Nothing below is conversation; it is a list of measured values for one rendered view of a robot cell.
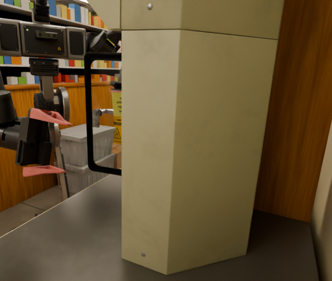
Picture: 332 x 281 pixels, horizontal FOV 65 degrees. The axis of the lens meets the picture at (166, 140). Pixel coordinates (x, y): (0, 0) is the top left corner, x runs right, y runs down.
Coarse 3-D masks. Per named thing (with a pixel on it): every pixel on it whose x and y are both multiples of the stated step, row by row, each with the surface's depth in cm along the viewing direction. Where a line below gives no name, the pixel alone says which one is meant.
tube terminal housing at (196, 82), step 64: (128, 0) 44; (192, 0) 41; (256, 0) 44; (128, 64) 46; (192, 64) 43; (256, 64) 48; (128, 128) 49; (192, 128) 47; (256, 128) 52; (128, 192) 53; (192, 192) 50; (128, 256) 57; (192, 256) 55
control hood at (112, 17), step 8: (88, 0) 47; (96, 0) 46; (104, 0) 45; (112, 0) 45; (120, 0) 44; (96, 8) 46; (104, 8) 46; (112, 8) 45; (120, 8) 45; (104, 16) 46; (112, 16) 45; (120, 16) 45; (112, 24) 46; (120, 24) 45; (120, 32) 48
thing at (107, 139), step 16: (96, 64) 82; (112, 64) 80; (96, 80) 83; (112, 80) 81; (96, 96) 84; (112, 96) 83; (112, 112) 84; (96, 128) 87; (112, 128) 85; (96, 144) 89; (112, 144) 87; (96, 160) 90; (112, 160) 88
